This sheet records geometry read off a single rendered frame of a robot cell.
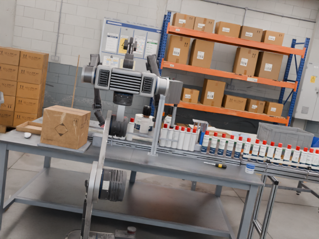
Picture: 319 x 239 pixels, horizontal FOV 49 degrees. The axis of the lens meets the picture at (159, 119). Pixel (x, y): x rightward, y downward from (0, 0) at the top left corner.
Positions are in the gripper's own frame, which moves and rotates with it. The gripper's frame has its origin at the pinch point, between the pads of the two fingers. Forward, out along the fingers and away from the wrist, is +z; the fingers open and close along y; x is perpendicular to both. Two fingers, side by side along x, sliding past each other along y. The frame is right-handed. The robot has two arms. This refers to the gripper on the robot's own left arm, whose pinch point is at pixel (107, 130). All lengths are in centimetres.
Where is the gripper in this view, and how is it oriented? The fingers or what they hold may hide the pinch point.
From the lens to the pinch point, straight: 316.8
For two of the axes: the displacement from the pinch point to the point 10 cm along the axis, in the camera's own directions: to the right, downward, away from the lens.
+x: -8.8, 4.7, 1.1
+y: 0.3, -1.7, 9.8
